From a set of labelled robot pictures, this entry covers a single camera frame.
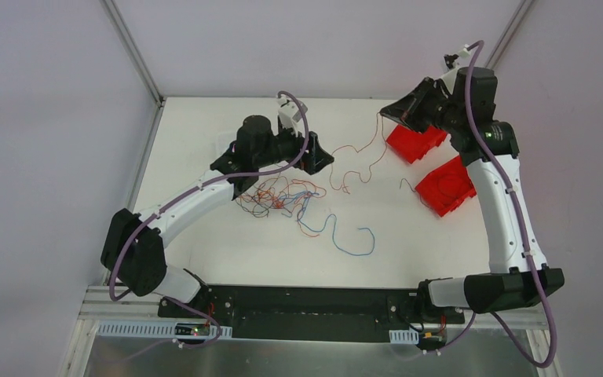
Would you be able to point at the left white slotted cable duct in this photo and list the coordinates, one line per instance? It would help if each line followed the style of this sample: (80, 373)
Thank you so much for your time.
(161, 330)

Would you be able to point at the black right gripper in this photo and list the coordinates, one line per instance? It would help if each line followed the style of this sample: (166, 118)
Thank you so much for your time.
(427, 104)

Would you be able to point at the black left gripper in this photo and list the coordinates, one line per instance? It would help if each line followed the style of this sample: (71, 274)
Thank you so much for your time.
(305, 153)

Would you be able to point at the white slotted cable duct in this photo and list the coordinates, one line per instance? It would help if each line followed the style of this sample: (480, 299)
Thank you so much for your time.
(161, 330)
(404, 337)

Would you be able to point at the aluminium frame rail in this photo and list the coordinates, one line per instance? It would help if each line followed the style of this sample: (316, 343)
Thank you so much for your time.
(97, 305)

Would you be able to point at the red plastic bin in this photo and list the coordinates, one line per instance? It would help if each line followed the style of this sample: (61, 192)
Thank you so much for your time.
(446, 188)
(411, 146)

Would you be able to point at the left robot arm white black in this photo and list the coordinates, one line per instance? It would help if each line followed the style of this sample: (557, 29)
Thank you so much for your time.
(134, 251)

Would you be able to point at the near red plastic bin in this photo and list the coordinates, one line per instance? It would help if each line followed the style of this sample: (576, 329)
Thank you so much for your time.
(446, 188)

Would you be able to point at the right white slotted cable duct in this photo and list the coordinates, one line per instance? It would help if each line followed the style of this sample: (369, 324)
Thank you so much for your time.
(404, 337)

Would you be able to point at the far red plastic bin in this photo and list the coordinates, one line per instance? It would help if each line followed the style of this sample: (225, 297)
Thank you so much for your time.
(411, 146)

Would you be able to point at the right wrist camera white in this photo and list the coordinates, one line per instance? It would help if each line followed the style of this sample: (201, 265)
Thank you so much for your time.
(453, 60)

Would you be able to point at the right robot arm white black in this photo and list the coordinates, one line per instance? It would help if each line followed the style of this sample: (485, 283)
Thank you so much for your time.
(519, 275)

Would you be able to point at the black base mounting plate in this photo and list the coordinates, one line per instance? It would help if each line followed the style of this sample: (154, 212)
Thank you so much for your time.
(318, 313)

